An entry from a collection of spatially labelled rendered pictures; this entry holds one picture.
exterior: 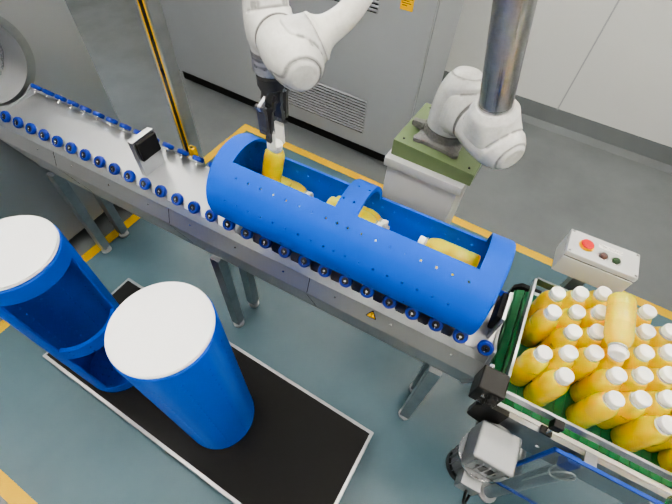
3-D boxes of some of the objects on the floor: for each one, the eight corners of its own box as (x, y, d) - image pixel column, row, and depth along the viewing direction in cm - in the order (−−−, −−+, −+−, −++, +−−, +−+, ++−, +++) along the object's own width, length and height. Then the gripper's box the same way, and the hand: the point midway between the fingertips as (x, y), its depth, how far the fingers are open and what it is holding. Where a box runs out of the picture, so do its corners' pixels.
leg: (401, 405, 197) (431, 357, 147) (412, 411, 196) (446, 365, 145) (396, 416, 194) (426, 371, 144) (407, 422, 193) (441, 379, 142)
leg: (107, 244, 246) (54, 166, 195) (114, 248, 244) (62, 171, 194) (99, 251, 243) (43, 173, 192) (106, 255, 241) (52, 178, 191)
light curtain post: (219, 235, 254) (110, -127, 117) (226, 239, 252) (126, -123, 115) (213, 242, 251) (93, -123, 114) (220, 246, 249) (109, -119, 112)
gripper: (276, 52, 107) (280, 127, 126) (238, 81, 97) (249, 157, 117) (300, 61, 105) (301, 135, 124) (264, 91, 96) (271, 166, 115)
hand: (275, 136), depth 118 cm, fingers closed on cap, 4 cm apart
